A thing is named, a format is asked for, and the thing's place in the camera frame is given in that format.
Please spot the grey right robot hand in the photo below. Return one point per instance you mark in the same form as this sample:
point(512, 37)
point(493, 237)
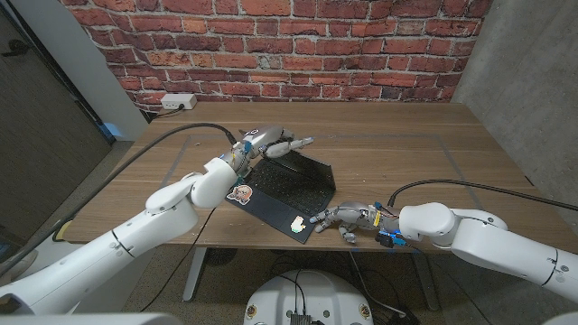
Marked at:
point(357, 214)

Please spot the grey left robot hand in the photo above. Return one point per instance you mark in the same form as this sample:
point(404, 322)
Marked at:
point(266, 137)

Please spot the dark laptop with stickers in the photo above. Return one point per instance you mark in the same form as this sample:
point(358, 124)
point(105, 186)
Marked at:
point(280, 194)

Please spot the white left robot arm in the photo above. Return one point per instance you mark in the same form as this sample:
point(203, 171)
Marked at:
point(135, 230)

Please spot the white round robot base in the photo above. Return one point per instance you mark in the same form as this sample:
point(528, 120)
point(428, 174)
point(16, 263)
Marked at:
point(316, 293)

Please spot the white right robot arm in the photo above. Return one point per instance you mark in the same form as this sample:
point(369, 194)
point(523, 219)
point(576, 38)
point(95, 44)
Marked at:
point(496, 239)

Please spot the grey metal table leg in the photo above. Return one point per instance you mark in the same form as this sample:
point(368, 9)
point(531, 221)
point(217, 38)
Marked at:
point(194, 275)
point(425, 280)

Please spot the white power strip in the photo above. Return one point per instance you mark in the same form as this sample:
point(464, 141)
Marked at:
point(178, 100)

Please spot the red brick print backdrop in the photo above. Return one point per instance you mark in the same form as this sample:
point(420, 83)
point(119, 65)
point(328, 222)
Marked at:
point(316, 45)

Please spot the black round disc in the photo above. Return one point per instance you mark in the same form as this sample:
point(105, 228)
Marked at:
point(221, 256)

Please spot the dark grey door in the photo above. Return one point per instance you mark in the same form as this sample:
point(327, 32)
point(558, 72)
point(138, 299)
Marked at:
point(45, 135)

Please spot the yellow black-rimmed pad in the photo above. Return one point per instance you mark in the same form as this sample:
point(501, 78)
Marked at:
point(61, 230)

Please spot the white robot torso edge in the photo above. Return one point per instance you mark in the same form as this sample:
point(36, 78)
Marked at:
point(90, 319)

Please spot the white shoe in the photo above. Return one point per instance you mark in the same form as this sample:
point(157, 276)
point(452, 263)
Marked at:
point(22, 264)

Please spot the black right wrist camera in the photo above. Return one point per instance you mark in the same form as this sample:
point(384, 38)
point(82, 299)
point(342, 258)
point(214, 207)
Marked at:
point(388, 238)

